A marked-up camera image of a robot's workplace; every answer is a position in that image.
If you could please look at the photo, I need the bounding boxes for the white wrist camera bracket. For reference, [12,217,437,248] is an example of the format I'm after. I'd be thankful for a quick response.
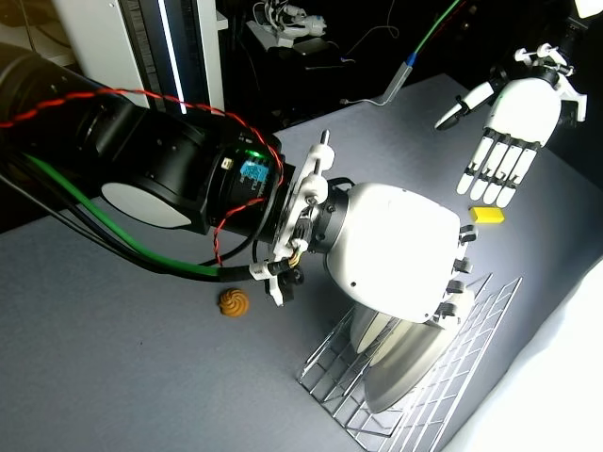
[251,130,338,308]
[513,42,590,129]

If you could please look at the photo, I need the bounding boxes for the white thin cable on table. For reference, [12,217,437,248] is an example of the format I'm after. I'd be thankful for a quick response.
[339,96,388,109]

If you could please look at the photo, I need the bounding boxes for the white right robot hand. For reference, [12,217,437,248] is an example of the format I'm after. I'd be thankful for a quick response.
[321,181,478,354]

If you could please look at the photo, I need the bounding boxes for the green cable with blue plug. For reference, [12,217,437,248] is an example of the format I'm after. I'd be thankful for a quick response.
[405,0,463,67]

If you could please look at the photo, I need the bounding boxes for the black box in background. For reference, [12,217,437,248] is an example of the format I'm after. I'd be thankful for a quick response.
[276,37,346,73]

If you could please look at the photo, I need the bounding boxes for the white gadgets in background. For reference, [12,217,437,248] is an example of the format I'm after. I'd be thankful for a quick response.
[247,0,329,49]

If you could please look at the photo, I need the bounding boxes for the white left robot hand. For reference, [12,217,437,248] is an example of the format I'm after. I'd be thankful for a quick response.
[433,76,563,209]

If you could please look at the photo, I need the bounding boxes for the yellow rectangular block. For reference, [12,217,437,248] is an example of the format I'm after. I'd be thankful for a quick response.
[469,205,506,225]

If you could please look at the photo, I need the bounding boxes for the grey cable adapter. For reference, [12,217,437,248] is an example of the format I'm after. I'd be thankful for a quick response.
[383,62,417,105]

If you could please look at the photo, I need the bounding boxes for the white robot column with light strip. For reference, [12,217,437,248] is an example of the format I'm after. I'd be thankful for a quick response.
[51,0,226,115]

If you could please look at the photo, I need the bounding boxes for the silver wire dish rack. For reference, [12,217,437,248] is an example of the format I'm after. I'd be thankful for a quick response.
[296,274,523,440]

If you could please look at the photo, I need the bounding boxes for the thin white looped cable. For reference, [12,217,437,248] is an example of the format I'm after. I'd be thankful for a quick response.
[345,0,401,60]

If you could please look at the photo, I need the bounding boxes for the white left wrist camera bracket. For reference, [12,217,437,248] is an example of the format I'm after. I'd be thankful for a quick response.
[513,42,590,129]

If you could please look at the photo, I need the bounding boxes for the orange swirl cookie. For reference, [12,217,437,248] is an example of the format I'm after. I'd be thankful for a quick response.
[218,288,252,319]

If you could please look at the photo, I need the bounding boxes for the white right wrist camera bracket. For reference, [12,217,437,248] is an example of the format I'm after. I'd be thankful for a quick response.
[251,130,338,308]

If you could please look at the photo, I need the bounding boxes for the white plate with dark rim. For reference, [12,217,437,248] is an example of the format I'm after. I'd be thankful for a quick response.
[350,286,478,360]
[364,319,456,415]

